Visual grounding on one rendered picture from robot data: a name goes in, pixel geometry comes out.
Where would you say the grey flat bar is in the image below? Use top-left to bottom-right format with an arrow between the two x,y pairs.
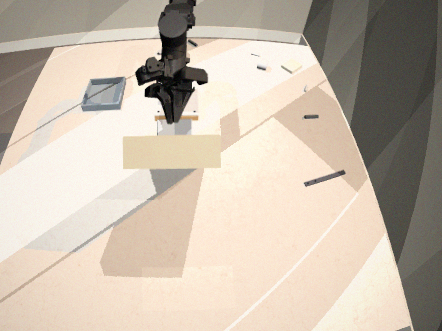
304,170 -> 346,186

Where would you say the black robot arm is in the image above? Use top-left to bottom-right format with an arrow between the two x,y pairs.
135,0 -> 196,86

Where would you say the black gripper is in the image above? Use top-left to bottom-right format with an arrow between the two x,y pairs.
144,51 -> 209,125

